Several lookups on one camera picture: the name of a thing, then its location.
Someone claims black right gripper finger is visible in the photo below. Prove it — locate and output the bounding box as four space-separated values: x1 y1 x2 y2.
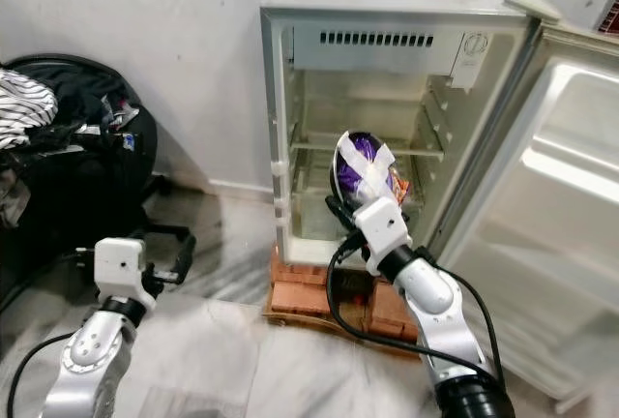
323 172 355 233

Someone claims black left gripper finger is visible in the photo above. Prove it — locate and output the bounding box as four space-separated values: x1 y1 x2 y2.
171 233 195 286

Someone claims purple package with white tape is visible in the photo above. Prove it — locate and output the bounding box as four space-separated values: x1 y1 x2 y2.
333 130 407 212

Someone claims glass fridge shelf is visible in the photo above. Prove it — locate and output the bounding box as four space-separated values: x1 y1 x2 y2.
288 132 444 162

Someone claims silver mini fridge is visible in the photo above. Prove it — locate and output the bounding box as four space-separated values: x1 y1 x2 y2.
258 0 619 411

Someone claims silver fridge door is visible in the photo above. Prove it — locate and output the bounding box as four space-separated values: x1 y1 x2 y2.
433 19 619 411

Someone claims red brick stack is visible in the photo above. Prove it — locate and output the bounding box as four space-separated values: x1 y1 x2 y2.
263 244 422 346

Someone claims black white striped cloth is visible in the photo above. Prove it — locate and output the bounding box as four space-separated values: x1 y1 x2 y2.
0 67 59 150

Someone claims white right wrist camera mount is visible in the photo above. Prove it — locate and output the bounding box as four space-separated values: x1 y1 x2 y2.
352 196 413 276

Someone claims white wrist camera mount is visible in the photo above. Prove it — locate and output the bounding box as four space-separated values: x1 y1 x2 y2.
93 236 158 309
352 196 413 276

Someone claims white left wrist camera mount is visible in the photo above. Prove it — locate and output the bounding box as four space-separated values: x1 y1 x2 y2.
93 236 158 309

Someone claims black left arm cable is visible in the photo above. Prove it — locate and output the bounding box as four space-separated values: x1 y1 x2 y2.
0 252 100 418

